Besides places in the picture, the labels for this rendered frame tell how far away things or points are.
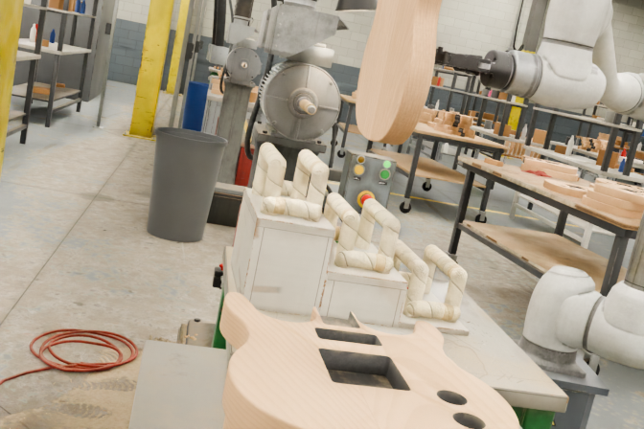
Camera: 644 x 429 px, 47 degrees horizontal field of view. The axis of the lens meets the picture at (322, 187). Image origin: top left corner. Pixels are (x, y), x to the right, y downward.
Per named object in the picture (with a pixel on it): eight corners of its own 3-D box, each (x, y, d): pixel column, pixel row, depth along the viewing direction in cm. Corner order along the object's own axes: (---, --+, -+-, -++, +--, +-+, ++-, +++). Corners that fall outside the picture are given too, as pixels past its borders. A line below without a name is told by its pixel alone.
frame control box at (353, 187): (311, 209, 274) (325, 140, 269) (367, 218, 277) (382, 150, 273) (321, 225, 250) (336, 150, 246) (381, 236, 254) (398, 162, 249)
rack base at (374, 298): (293, 272, 166) (301, 233, 164) (363, 282, 169) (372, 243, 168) (317, 318, 139) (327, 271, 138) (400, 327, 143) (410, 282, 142)
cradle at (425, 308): (402, 310, 149) (405, 296, 148) (454, 317, 151) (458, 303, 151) (407, 317, 146) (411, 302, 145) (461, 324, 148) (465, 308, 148)
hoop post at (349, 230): (332, 261, 145) (341, 215, 144) (347, 263, 146) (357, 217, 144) (335, 266, 142) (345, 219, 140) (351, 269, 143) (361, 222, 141)
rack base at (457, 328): (362, 282, 169) (363, 277, 169) (424, 290, 173) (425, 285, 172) (398, 328, 143) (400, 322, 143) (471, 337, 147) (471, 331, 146)
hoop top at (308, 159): (295, 161, 157) (298, 146, 156) (310, 164, 158) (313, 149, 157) (311, 180, 138) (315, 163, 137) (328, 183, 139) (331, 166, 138)
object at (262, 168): (250, 191, 156) (259, 147, 155) (265, 193, 157) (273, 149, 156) (252, 194, 153) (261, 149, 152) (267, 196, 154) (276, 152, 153)
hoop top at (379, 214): (360, 210, 162) (363, 195, 161) (374, 212, 162) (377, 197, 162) (384, 234, 143) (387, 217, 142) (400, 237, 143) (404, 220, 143)
